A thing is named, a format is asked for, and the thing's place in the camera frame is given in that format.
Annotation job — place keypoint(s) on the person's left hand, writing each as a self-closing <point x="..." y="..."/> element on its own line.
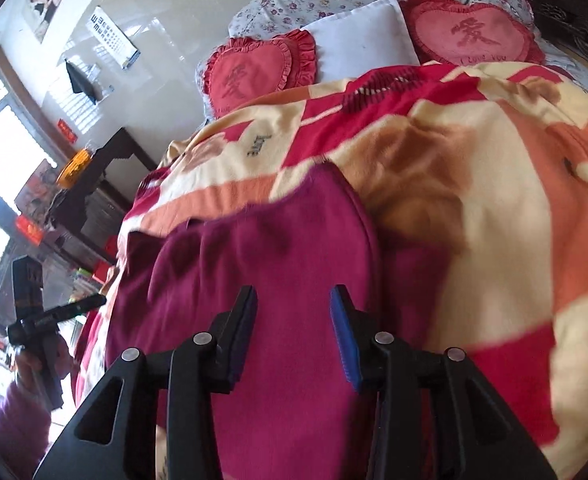
<point x="26" y="365"/>

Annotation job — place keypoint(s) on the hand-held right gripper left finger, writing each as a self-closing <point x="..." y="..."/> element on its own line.
<point x="239" y="342"/>

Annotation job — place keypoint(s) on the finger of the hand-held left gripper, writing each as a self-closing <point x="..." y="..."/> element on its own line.
<point x="81" y="306"/>

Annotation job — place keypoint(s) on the orange object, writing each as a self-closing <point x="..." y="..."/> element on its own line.
<point x="74" y="167"/>

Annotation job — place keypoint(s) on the white pillow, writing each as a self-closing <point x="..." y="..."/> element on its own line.
<point x="364" y="40"/>

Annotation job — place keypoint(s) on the red wall sticker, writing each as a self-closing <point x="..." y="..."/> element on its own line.
<point x="68" y="130"/>

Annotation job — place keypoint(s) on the large red heart pillow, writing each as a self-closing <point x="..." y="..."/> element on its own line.
<point x="474" y="35"/>

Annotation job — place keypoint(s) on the small red heart pillow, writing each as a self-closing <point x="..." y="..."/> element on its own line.
<point x="249" y="75"/>

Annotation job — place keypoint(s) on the maroon knit garment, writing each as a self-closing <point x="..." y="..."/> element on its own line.
<point x="274" y="260"/>

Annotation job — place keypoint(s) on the person's left forearm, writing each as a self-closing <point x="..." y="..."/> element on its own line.
<point x="14" y="430"/>

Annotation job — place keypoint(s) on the window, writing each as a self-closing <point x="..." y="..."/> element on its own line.
<point x="4" y="135"/>

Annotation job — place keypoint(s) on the printed fleece blanket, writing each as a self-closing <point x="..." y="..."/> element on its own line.
<point x="499" y="185"/>

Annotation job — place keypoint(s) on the wall eye chart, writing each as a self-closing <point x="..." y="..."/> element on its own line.
<point x="114" y="35"/>

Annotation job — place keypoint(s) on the black hanging cloth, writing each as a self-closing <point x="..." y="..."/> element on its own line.
<point x="81" y="82"/>

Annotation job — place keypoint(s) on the dark wooden cabinet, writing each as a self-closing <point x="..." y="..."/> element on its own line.
<point x="109" y="160"/>

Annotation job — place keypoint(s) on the dark carved wooden headboard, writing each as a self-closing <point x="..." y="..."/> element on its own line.
<point x="574" y="25"/>

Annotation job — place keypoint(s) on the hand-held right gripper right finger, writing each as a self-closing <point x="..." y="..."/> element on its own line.
<point x="344" y="345"/>

